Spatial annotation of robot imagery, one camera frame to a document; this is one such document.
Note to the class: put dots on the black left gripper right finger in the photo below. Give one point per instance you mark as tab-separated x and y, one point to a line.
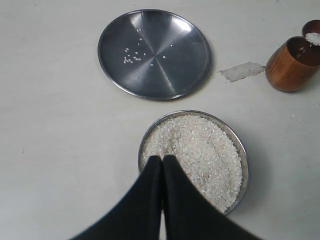
188	215

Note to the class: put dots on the red wooden spoon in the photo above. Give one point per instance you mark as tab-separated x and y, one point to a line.
311	32

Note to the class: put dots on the steel bowl of rice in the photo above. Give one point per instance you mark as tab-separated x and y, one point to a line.
243	175

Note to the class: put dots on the clear tape strip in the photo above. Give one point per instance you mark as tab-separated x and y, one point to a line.
242	71

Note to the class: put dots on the white uncooked rice grains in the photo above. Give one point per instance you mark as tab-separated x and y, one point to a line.
200	162

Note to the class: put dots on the brown wooden cup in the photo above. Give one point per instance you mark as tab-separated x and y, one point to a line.
293	64

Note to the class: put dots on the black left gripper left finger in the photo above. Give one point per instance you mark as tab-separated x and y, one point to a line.
137	216

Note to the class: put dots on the round steel plate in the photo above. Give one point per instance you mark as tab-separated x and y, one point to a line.
154	54

